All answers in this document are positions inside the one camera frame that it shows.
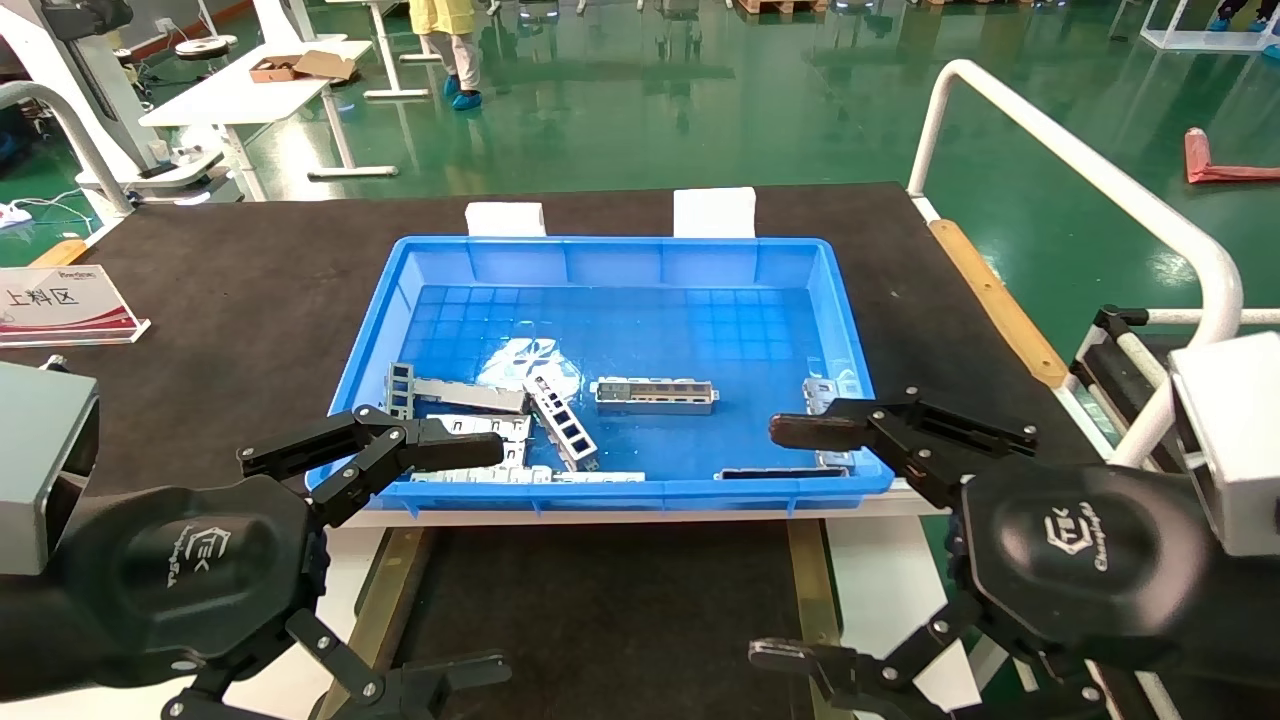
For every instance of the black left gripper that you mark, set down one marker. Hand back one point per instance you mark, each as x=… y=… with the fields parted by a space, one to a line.
x=190 y=580

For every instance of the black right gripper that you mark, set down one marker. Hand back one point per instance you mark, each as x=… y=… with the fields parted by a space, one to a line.
x=1090 y=560

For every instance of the long grey metal channel part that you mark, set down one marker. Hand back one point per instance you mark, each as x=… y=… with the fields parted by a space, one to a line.
x=655 y=396

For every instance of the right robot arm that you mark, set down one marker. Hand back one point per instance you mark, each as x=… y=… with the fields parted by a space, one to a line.
x=1250 y=640

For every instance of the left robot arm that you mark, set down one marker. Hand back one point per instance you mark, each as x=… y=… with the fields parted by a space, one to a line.
x=30 y=640

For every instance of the grey notched metal part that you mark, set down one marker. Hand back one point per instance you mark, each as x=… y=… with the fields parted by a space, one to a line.
x=825 y=392

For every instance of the metal part with square holes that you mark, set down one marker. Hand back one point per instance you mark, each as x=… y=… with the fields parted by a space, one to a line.
x=560 y=425

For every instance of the dark thin metal strip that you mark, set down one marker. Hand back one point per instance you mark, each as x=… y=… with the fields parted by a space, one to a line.
x=770 y=473

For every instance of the white slotted metal plate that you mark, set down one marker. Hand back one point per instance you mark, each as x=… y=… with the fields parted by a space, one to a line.
x=515 y=458
x=515 y=428

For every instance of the flat grey metal bar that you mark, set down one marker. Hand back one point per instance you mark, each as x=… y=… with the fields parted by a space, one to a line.
x=470 y=396

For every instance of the long thin metal strip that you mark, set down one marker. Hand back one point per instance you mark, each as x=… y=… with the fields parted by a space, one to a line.
x=600 y=477

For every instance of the wooden edge strip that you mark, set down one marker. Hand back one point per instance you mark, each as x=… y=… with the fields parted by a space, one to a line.
x=995 y=300
x=60 y=252

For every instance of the large blue plastic bin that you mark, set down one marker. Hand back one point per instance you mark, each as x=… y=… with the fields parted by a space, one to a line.
x=650 y=330

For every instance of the white foam block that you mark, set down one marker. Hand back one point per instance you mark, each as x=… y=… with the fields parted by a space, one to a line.
x=505 y=220
x=714 y=212

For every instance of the acrylic sign with red print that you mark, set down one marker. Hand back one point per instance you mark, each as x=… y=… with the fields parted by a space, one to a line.
x=60 y=305

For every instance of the white tubular railing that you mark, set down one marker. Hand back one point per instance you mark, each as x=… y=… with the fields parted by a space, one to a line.
x=1080 y=160

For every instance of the white table with cardboard box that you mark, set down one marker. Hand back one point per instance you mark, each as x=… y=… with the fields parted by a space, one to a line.
x=240 y=95

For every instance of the red object on floor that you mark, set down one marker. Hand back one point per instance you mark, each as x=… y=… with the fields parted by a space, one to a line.
x=1225 y=172

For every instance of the open cardboard box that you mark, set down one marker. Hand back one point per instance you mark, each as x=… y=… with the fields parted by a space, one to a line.
x=300 y=67

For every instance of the white power strip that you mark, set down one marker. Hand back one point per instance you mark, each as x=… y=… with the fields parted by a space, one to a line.
x=12 y=215

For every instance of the grey tubular railing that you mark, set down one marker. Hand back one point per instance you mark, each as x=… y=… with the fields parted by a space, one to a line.
x=80 y=130

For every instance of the person in yellow gown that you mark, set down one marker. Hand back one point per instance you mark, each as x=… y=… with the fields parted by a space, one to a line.
x=440 y=20

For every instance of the round stool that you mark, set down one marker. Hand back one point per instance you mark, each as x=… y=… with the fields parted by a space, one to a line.
x=205 y=45

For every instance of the wooden pallet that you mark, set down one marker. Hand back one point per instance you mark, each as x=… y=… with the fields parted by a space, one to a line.
x=780 y=6

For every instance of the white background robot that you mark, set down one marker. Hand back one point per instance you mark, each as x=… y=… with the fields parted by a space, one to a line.
x=60 y=80

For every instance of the person with blue shoe covers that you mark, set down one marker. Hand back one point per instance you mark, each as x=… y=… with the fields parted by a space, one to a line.
x=1222 y=20

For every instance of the grey ladder-shaped metal bracket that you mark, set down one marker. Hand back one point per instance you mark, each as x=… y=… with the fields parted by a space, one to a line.
x=400 y=380

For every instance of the black container with brass frame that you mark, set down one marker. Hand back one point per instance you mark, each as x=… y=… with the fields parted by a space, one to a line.
x=600 y=600

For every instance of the black bracket with white roller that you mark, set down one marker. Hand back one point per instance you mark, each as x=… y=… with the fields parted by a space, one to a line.
x=1105 y=365

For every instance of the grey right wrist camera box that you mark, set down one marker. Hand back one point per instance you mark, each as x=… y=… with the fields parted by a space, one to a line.
x=1235 y=440

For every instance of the white table frame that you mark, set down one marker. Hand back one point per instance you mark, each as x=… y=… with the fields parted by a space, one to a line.
x=385 y=50

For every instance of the white floor frame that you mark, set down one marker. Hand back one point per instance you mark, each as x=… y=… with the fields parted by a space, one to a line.
x=1200 y=40

